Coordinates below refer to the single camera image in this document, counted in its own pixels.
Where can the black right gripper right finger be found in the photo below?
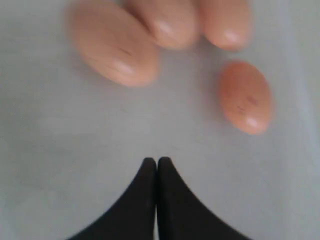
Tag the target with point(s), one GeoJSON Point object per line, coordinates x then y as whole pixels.
{"type": "Point", "coordinates": [181, 215]}

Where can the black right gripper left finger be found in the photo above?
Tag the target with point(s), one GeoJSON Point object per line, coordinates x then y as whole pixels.
{"type": "Point", "coordinates": [132, 216]}

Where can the brown egg bin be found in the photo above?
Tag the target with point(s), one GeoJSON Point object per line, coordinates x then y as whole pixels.
{"type": "Point", "coordinates": [112, 42]}
{"type": "Point", "coordinates": [245, 97]}
{"type": "Point", "coordinates": [227, 24]}
{"type": "Point", "coordinates": [173, 24]}

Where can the clear plastic bin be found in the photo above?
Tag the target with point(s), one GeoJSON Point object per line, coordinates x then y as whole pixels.
{"type": "Point", "coordinates": [71, 142]}

